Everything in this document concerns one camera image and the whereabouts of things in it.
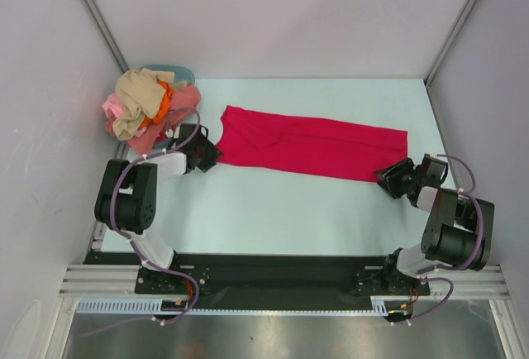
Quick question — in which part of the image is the magenta red t-shirt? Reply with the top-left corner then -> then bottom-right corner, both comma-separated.
217,106 -> 408,183

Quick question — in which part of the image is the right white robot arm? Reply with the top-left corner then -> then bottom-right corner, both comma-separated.
374,154 -> 495,294

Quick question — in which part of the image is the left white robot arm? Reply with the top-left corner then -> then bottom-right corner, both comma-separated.
94,123 -> 222,293

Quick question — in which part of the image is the orange t-shirt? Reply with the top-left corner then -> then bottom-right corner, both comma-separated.
138,79 -> 174,135

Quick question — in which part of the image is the salmon pink t-shirt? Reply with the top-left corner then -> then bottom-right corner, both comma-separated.
102,79 -> 201,155

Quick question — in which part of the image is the blue plastic laundry basket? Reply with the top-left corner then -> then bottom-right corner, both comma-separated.
145,64 -> 202,153

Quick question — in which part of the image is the beige t-shirt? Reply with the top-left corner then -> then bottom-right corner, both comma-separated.
112,69 -> 175,141

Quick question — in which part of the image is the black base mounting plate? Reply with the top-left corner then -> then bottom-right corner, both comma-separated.
84,251 -> 483,313

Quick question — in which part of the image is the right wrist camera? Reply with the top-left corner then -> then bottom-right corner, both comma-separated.
421,154 -> 449,184

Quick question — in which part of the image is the white slotted cable duct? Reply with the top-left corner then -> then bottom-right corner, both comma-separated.
76,294 -> 414,318

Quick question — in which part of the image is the aluminium extrusion rail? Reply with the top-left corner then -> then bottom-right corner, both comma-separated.
60,265 -> 510,299

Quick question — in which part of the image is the left corner aluminium post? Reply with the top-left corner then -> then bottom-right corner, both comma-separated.
80,0 -> 129,73

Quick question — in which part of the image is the corner aluminium post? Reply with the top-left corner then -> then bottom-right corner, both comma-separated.
423,0 -> 479,89
80,0 -> 129,73

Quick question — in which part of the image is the right corner aluminium post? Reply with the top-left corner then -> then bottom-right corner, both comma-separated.
423,0 -> 479,89

